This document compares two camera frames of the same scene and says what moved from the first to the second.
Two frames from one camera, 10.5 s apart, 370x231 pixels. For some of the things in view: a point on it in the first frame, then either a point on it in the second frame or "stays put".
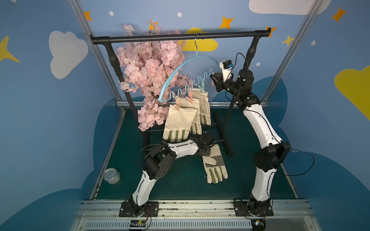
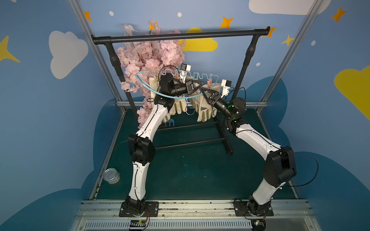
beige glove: [178, 123] -> [154, 83]
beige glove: [215, 166] -> [201, 104]
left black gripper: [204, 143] -> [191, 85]
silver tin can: [111, 175] stays put
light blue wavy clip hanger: [179, 64] -> [198, 73]
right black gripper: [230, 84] -> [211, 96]
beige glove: [204, 106] -> [178, 105]
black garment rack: [221, 133] stays put
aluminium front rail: [289, 215] stays put
